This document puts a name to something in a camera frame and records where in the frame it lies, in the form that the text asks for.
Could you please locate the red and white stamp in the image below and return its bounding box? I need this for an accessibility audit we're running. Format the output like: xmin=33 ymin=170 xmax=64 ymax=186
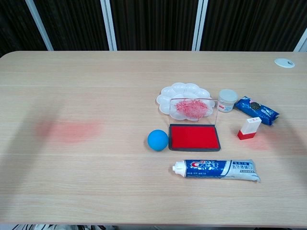
xmin=237 ymin=116 xmax=262 ymax=140

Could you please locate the blue rubber ball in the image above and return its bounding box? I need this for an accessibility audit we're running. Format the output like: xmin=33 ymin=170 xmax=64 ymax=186
xmin=147 ymin=129 xmax=169 ymax=152

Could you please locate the white flower paint palette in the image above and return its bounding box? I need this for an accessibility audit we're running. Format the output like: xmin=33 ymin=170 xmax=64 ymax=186
xmin=156 ymin=82 xmax=216 ymax=121

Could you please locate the red ink pad case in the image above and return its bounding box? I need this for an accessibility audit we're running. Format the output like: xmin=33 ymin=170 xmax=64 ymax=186
xmin=167 ymin=97 xmax=221 ymax=152

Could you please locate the blue white toothpaste tube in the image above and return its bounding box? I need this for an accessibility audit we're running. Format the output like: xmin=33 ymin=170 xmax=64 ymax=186
xmin=172 ymin=159 xmax=261 ymax=183

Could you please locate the dark ribbed partition panel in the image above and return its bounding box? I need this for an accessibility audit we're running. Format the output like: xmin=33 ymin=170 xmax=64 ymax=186
xmin=109 ymin=0 xmax=201 ymax=51
xmin=0 ymin=0 xmax=48 ymax=57
xmin=200 ymin=0 xmax=307 ymax=52
xmin=33 ymin=0 xmax=111 ymax=51

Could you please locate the blue cookie packet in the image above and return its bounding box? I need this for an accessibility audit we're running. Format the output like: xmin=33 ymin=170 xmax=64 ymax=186
xmin=234 ymin=95 xmax=281 ymax=126

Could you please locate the white table cable grommet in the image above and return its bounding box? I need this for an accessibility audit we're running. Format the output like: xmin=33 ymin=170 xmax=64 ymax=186
xmin=274 ymin=57 xmax=295 ymax=69

